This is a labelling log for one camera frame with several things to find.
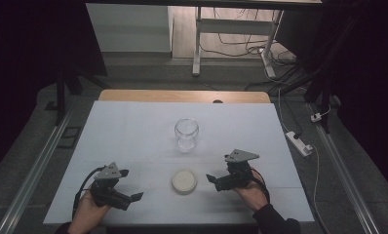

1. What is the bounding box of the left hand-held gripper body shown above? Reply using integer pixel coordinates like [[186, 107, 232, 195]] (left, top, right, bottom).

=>
[[90, 161, 133, 212]]

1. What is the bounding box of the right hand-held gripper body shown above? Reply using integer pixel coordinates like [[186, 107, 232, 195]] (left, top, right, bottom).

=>
[[214, 148, 260, 192]]

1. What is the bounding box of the round white jar lid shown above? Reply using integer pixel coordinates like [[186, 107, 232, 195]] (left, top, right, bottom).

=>
[[171, 169, 198, 195]]

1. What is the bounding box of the clear glass jar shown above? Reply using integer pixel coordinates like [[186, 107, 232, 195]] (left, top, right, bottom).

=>
[[174, 117, 200, 154]]

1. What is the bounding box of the person's right hand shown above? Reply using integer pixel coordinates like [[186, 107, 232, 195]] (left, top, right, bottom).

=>
[[232, 171, 270, 213]]

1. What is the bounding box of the person's left hand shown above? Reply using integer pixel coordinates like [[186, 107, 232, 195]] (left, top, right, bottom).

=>
[[67, 189, 112, 234]]

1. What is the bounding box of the white table mat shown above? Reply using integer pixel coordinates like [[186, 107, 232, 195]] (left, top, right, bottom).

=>
[[43, 100, 315, 226]]

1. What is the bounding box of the white power strip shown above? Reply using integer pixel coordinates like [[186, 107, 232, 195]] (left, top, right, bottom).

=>
[[285, 131, 314, 158]]

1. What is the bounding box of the wooden table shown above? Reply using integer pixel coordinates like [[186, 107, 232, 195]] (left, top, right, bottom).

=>
[[98, 90, 272, 104]]

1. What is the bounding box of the black metal stand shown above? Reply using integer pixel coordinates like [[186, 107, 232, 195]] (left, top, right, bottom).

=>
[[269, 62, 333, 135], [45, 62, 112, 126]]

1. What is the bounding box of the white cabinet panel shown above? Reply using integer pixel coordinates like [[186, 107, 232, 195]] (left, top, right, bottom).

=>
[[85, 3, 175, 53]]

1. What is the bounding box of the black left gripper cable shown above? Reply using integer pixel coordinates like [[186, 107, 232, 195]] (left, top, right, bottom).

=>
[[72, 165, 106, 219]]

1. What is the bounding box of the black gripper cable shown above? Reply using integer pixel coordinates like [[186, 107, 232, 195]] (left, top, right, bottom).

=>
[[72, 165, 106, 219], [251, 168, 271, 205]]

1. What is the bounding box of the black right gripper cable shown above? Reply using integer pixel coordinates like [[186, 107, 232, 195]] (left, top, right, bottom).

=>
[[251, 168, 271, 205]]

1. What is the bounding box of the black rectangular floor frame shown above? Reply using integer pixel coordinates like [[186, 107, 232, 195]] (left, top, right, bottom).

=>
[[57, 126, 83, 150]]

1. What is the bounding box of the aluminium floor rail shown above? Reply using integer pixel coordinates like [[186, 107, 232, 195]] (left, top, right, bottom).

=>
[[307, 102, 381, 234], [0, 106, 74, 234]]

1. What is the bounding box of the thin white cable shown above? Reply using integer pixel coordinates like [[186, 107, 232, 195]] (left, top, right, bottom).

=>
[[277, 88, 322, 209]]

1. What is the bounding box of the tangle of black cables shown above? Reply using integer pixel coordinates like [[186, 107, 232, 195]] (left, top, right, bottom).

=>
[[200, 8, 302, 93]]

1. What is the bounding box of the white metal desk frame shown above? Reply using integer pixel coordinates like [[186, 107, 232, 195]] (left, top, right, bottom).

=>
[[191, 6, 285, 79]]

